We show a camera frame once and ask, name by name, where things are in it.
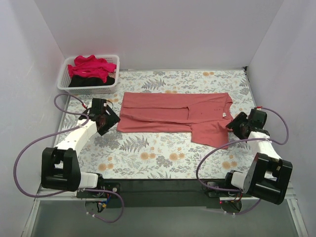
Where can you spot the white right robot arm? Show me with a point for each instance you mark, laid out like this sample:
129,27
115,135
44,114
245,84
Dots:
269,174

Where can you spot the magenta t-shirt in basket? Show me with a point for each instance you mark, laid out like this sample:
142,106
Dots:
91,67

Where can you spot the aluminium frame rail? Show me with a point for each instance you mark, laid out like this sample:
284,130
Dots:
49,195

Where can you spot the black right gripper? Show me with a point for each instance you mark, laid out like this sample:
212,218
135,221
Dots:
237,123

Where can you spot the white plastic laundry basket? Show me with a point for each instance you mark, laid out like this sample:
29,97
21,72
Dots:
64,78

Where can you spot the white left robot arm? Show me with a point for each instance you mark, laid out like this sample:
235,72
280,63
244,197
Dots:
60,166

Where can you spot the black t-shirt in basket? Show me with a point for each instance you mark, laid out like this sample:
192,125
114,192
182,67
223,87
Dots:
78,81

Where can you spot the floral patterned table mat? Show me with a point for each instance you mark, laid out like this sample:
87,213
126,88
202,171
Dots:
169,155

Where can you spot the salmon pink t-shirt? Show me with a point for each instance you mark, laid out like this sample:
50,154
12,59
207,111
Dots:
205,116

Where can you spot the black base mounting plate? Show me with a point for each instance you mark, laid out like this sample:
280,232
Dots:
172,201

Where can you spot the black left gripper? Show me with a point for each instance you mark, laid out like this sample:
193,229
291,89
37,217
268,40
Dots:
108,121

